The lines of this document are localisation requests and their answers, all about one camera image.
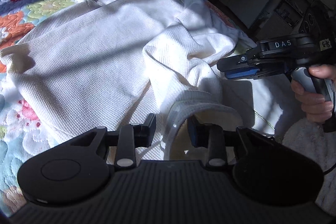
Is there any colourful floral quilted bedspread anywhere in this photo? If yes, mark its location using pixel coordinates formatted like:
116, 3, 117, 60
0, 0, 237, 217

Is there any person's right hand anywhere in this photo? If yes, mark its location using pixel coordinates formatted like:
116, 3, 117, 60
291, 65, 336, 123

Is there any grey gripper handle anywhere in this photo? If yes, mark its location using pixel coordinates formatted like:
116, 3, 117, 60
291, 67, 335, 133

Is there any white waffle knit garment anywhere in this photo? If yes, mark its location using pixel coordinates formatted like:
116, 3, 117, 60
1, 0, 302, 160

